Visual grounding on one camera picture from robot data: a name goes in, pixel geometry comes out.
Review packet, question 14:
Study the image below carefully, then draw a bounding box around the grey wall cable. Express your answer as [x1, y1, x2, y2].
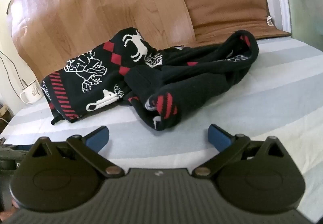
[0, 50, 22, 99]

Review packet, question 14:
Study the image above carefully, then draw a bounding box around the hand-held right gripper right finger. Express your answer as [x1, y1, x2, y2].
[193, 124, 291, 178]

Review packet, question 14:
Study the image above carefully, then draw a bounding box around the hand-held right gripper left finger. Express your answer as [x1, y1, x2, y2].
[26, 126, 125, 178]

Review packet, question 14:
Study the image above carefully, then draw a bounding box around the wood-pattern board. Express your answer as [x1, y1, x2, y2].
[7, 0, 197, 81]

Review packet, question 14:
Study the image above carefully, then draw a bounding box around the white enamel mug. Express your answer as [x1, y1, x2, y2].
[20, 80, 44, 104]

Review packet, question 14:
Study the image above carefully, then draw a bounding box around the black patterned knit sweater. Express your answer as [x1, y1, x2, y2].
[41, 27, 260, 131]

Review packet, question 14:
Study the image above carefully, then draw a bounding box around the brown padded cushion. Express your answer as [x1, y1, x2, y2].
[176, 0, 292, 47]

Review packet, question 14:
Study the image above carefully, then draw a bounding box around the striped bed sheet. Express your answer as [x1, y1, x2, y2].
[0, 37, 323, 224]

